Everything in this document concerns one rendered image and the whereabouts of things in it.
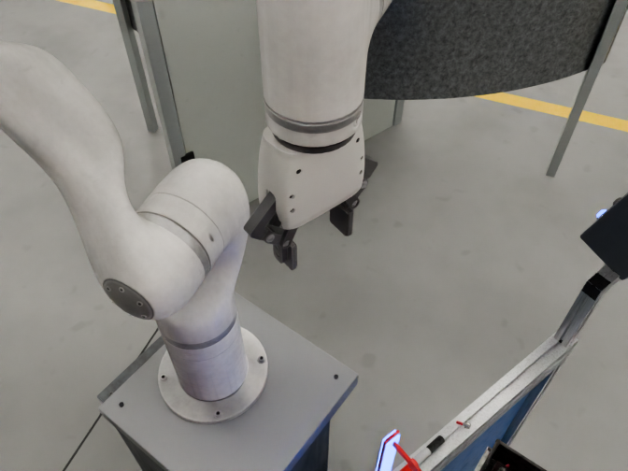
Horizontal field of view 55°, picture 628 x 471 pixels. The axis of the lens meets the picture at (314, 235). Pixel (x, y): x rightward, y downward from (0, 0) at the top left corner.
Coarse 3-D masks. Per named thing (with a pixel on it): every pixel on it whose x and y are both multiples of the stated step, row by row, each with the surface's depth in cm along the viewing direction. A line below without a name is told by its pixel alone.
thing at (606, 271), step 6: (606, 264) 109; (600, 270) 108; (606, 270) 108; (606, 276) 108; (612, 276) 107; (618, 276) 107; (588, 282) 106; (612, 282) 107; (582, 288) 108; (588, 288) 107; (594, 288) 106; (606, 288) 106; (588, 294) 108; (594, 294) 106; (594, 300) 107
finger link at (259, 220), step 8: (264, 200) 55; (272, 200) 55; (256, 208) 56; (264, 208) 55; (272, 208) 55; (256, 216) 56; (264, 216) 55; (272, 216) 56; (248, 224) 56; (256, 224) 55; (264, 224) 56; (248, 232) 56; (256, 232) 56; (264, 232) 57
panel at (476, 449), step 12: (516, 408) 139; (504, 420) 137; (492, 432) 138; (504, 432) 152; (480, 444) 138; (492, 444) 152; (468, 456) 137; (480, 456) 152; (444, 468) 125; (456, 468) 137; (468, 468) 152
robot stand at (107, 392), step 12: (156, 348) 112; (144, 360) 110; (132, 372) 109; (120, 384) 107; (108, 396) 106; (120, 432) 116; (324, 432) 128; (132, 444) 116; (312, 444) 125; (324, 444) 134; (144, 456) 116; (312, 456) 130; (324, 456) 140; (144, 468) 129; (156, 468) 116; (300, 468) 126; (312, 468) 135; (324, 468) 146
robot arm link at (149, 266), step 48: (0, 48) 61; (0, 96) 62; (48, 96) 64; (48, 144) 65; (96, 144) 66; (96, 192) 67; (96, 240) 68; (144, 240) 68; (192, 240) 72; (144, 288) 68; (192, 288) 72
